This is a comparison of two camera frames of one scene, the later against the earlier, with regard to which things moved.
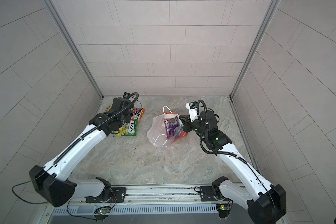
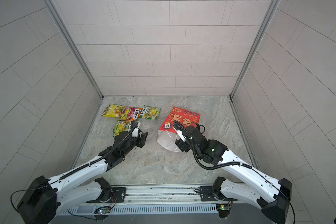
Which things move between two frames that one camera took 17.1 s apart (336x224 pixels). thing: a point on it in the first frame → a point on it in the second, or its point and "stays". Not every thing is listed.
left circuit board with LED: [102, 211] stays
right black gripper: [187, 123] → [181, 144]
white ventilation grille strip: [136, 210] stays
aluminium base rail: [159, 194] stays
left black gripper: [130, 113] → [142, 141]
